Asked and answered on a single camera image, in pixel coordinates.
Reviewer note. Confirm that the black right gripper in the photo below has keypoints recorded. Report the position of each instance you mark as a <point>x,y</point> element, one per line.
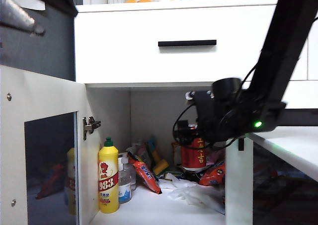
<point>218,125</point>

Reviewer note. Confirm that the red beverage can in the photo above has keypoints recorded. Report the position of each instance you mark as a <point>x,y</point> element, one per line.
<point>192,158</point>

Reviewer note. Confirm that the white glass-pane cabinet door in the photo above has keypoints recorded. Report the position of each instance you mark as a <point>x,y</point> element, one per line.
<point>238,185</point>
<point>37,96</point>

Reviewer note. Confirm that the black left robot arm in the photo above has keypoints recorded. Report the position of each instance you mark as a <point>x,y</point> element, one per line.
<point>15,14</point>

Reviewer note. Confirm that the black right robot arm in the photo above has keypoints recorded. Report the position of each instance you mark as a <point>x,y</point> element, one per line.
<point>285,36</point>

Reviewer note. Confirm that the silver metal door hinge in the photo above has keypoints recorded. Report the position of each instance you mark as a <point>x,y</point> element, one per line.
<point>89,128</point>

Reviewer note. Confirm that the white cabinet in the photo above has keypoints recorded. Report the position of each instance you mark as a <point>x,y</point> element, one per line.
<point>174,5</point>

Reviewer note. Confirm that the silver door screw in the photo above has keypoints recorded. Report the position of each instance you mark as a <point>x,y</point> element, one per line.
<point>13,202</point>
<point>9,97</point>

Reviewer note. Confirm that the red snack bag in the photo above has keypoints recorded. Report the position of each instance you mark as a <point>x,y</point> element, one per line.
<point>213,175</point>

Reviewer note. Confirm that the crumpled white plastic bag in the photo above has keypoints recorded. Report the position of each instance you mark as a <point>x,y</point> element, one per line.
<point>193,192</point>

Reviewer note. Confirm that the orange snack bag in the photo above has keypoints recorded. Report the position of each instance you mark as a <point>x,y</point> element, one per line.
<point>146,175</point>

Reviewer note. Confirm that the clear pump bottle blue label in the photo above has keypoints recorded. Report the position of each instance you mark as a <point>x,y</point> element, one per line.
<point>124,185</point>

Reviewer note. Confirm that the yellow detergent bottle green cap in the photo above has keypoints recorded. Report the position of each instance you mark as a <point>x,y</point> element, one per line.
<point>108,185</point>

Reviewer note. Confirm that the wide white drawer front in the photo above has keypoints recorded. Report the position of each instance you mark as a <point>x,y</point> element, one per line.
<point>124,61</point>

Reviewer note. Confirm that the narrow white drawer front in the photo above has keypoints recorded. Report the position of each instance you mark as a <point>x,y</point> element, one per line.
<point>309,61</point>

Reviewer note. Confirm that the orange fruit piece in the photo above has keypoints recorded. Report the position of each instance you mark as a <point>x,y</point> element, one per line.
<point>131,0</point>
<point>145,0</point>

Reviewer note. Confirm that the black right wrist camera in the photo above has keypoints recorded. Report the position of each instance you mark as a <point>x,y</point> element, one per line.
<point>202,103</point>

